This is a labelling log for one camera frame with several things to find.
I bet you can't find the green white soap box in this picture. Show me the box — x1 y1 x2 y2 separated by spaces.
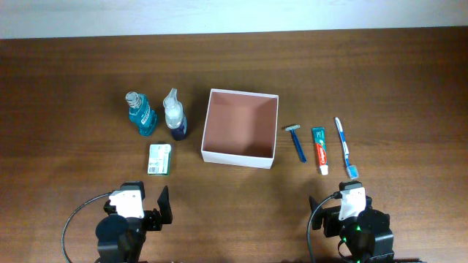
147 144 172 176

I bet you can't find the blue disposable razor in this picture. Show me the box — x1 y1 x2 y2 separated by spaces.
284 124 307 163

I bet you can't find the clear pump soap bottle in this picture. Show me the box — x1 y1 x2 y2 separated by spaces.
163 88 187 141

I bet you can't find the teal mouthwash bottle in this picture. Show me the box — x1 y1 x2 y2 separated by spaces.
125 91 157 137

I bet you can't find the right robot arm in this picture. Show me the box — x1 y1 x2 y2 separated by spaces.
306 196 394 263

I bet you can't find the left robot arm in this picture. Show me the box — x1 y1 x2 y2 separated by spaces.
95 181 173 263

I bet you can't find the blue white toothbrush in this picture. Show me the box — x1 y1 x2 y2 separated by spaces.
334 117 359 180

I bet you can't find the Colgate toothpaste tube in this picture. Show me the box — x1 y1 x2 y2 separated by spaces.
312 127 328 175

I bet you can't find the white cardboard box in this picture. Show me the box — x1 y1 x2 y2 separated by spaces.
200 88 279 169

